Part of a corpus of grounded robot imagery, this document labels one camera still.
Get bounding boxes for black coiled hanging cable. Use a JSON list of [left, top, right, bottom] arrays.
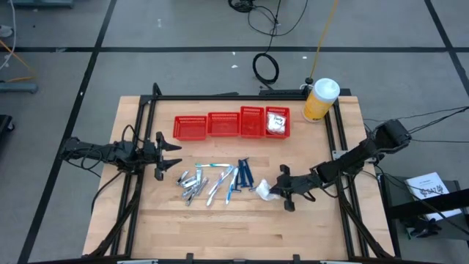
[[247, 0, 309, 91]]

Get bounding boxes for black arm base cable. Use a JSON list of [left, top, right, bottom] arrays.
[[90, 169, 125, 216]]

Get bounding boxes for white printed booklet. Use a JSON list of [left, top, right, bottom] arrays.
[[404, 171, 463, 222]]

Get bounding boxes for black metal table frame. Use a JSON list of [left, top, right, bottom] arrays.
[[82, 82, 399, 260]]

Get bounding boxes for white floor cable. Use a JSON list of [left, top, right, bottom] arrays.
[[0, 0, 18, 71]]

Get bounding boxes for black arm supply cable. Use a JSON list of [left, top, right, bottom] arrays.
[[362, 106, 469, 124], [407, 116, 469, 135], [409, 138, 469, 144]]

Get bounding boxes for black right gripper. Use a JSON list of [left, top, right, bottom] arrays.
[[270, 164, 324, 213]]

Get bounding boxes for blue disposable razor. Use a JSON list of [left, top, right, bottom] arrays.
[[232, 161, 243, 194], [245, 158, 257, 193], [237, 157, 247, 188], [241, 157, 251, 188]]

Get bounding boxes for orange floor cable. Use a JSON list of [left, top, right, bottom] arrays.
[[0, 38, 37, 84]]

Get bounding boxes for yellow bottle with white cap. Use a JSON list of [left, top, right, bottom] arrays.
[[302, 77, 341, 123]]

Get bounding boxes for black cable bundle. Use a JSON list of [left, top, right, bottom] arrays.
[[227, 0, 256, 14]]

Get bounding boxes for black side cart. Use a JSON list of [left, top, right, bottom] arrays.
[[377, 172, 469, 264]]

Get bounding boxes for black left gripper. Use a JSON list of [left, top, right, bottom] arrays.
[[141, 131, 183, 181]]

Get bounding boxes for black clamp tool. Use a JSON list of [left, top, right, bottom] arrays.
[[404, 216, 443, 239]]

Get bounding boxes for cotton pads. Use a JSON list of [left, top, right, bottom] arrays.
[[266, 111, 287, 136], [255, 178, 281, 202]]

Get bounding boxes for yellow hanging cable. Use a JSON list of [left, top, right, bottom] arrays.
[[309, 0, 340, 80]]

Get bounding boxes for black equipment foot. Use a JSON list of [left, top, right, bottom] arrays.
[[0, 114, 15, 144]]

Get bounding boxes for bagged blue white toothbrush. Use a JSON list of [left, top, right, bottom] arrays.
[[194, 162, 232, 169], [205, 165, 235, 208], [224, 166, 240, 206]]

